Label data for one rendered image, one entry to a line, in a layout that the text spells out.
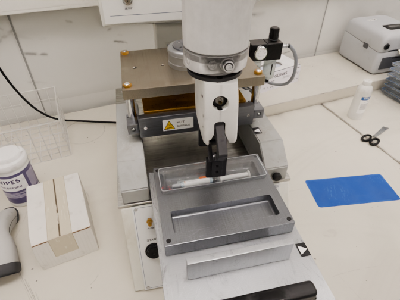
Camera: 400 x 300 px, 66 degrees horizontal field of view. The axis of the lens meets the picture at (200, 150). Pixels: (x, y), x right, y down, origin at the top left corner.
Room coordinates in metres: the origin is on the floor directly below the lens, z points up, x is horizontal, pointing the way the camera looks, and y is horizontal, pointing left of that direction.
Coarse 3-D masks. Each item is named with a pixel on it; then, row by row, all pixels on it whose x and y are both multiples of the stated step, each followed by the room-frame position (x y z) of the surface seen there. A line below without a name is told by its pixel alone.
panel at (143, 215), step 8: (136, 208) 0.37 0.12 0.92; (144, 208) 0.38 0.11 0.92; (152, 208) 0.38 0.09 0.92; (136, 216) 0.37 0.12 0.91; (144, 216) 0.37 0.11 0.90; (152, 216) 0.37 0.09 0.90; (136, 224) 0.36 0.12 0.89; (144, 224) 0.36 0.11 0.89; (152, 224) 0.36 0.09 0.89; (136, 232) 0.35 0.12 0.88; (144, 232) 0.36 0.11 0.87; (152, 232) 0.36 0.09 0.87; (144, 240) 0.35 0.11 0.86; (152, 240) 0.35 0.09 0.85; (144, 248) 0.34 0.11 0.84; (144, 256) 0.33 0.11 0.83; (144, 264) 0.32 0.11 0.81; (152, 264) 0.33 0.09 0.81; (144, 272) 0.32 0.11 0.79; (152, 272) 0.32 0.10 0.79; (160, 272) 0.32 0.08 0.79; (144, 280) 0.31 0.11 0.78; (152, 280) 0.31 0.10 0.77; (160, 280) 0.31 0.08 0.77; (152, 288) 0.30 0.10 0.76
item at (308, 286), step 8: (272, 288) 0.18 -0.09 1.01; (280, 288) 0.18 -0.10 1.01; (288, 288) 0.18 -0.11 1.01; (296, 288) 0.18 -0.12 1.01; (304, 288) 0.18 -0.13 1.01; (312, 288) 0.18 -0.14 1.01; (240, 296) 0.17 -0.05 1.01; (248, 296) 0.17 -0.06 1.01; (256, 296) 0.17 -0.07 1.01; (264, 296) 0.17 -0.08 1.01; (272, 296) 0.17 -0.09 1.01; (280, 296) 0.17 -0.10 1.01; (288, 296) 0.17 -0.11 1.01; (296, 296) 0.17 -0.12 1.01; (304, 296) 0.17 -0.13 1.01; (312, 296) 0.17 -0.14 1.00
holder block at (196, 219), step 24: (192, 192) 0.35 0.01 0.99; (216, 192) 0.35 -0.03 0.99; (240, 192) 0.35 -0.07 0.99; (264, 192) 0.35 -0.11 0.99; (168, 216) 0.30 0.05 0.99; (192, 216) 0.31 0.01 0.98; (216, 216) 0.31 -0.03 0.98; (240, 216) 0.31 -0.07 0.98; (264, 216) 0.31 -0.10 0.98; (288, 216) 0.30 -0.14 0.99; (168, 240) 0.26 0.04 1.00; (192, 240) 0.26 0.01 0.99; (216, 240) 0.26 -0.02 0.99; (240, 240) 0.27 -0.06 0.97
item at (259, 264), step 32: (160, 224) 0.30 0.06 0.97; (160, 256) 0.25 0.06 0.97; (192, 256) 0.25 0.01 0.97; (224, 256) 0.22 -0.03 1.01; (256, 256) 0.23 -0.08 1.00; (288, 256) 0.24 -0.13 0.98; (192, 288) 0.20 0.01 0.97; (224, 288) 0.20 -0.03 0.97; (256, 288) 0.20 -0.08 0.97; (320, 288) 0.20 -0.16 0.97
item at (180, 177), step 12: (252, 156) 0.43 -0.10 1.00; (168, 168) 0.40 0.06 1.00; (180, 168) 0.40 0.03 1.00; (192, 168) 0.40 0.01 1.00; (204, 168) 0.40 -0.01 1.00; (228, 168) 0.40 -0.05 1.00; (240, 168) 0.40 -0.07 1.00; (252, 168) 0.40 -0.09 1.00; (168, 180) 0.37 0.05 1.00; (180, 180) 0.37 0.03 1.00; (192, 180) 0.37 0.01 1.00; (204, 180) 0.37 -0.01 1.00; (216, 180) 0.37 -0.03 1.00
